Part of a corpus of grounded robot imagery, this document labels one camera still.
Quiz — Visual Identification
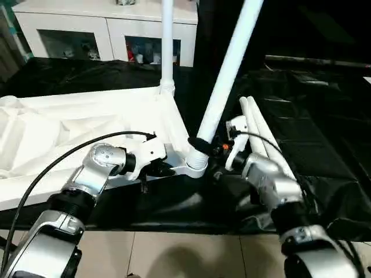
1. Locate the white plastic table leg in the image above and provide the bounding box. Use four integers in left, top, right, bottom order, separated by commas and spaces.
246, 97, 296, 182
239, 97, 275, 160
185, 0, 265, 172
158, 0, 176, 96

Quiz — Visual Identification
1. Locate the white plastic table top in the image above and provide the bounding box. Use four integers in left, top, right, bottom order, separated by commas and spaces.
0, 86, 210, 212

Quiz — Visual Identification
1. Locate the black table mat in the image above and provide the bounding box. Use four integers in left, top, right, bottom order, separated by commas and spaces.
0, 56, 371, 241

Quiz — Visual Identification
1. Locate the dark metal rod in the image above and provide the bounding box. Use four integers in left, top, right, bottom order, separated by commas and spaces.
265, 54, 371, 70

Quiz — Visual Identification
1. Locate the black backdrop cloth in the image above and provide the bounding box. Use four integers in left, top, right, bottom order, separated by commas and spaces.
193, 0, 371, 78

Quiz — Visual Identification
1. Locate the white glass-door cabinet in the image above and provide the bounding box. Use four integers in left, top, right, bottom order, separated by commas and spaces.
12, 0, 199, 68

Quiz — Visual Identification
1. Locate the grey window curtain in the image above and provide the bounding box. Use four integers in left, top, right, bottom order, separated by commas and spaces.
0, 0, 31, 83

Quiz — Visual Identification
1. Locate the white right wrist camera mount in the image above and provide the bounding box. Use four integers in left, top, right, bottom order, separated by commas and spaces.
225, 115, 250, 171

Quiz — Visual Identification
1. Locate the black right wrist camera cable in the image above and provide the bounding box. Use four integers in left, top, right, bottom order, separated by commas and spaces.
231, 127, 366, 278

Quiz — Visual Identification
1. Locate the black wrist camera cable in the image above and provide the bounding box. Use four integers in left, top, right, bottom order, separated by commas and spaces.
231, 127, 366, 278
0, 131, 158, 261

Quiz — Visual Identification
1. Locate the black left wrist camera cable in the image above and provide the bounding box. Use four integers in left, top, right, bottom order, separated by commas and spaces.
0, 131, 158, 261

